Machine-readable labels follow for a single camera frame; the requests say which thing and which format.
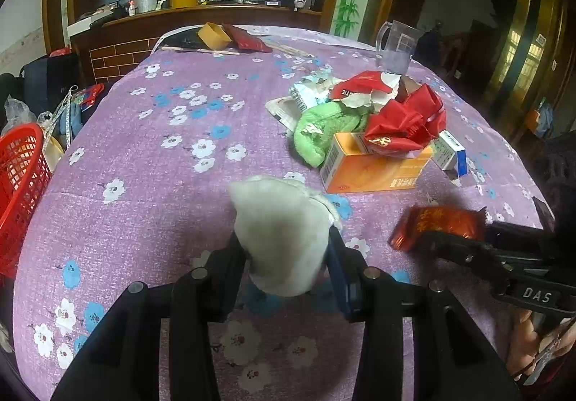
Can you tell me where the red snack wrapper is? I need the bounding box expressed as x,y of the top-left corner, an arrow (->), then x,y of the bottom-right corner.
388,206 -> 486,252

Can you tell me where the blue white medicine box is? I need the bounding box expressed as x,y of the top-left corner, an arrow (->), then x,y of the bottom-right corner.
431,130 -> 468,179

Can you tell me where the orange medicine box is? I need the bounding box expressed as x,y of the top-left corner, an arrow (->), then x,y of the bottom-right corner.
319,133 -> 432,194

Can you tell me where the torn red white carton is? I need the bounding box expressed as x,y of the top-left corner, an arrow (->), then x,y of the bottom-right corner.
330,70 -> 400,112

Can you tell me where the white tissue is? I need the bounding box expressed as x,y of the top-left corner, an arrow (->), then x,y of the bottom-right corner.
229,175 -> 342,298

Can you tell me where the green towel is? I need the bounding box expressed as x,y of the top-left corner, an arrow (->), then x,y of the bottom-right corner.
293,102 -> 371,168

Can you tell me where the white sachet red print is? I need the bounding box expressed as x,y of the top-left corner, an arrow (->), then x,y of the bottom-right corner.
289,74 -> 342,113

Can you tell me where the white tube box red label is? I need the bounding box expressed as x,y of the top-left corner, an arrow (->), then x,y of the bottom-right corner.
265,97 -> 302,133

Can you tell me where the person right hand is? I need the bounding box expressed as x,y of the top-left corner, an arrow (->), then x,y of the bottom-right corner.
506,308 -> 575,380

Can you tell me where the purple floral tablecloth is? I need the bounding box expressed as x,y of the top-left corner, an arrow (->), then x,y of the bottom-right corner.
13,27 -> 540,400

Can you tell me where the red plastic basket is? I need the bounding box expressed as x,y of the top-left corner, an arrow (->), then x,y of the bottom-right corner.
0,123 -> 52,279

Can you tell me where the clear plastic measuring jug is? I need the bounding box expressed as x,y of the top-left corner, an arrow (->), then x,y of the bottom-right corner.
375,21 -> 424,75

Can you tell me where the wooden chopsticks pair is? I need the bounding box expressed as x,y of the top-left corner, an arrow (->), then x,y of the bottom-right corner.
265,40 -> 315,58

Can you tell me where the dark navy bag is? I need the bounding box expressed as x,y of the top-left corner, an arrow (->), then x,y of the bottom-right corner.
19,53 -> 81,115

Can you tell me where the wooden brick-pattern counter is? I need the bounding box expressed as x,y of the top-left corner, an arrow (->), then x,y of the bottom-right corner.
71,5 -> 321,84

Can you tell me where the dark red packet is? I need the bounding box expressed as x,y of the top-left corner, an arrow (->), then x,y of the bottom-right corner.
222,24 -> 273,54

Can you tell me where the yellow tape roll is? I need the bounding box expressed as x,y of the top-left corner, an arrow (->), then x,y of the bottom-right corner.
197,22 -> 231,51

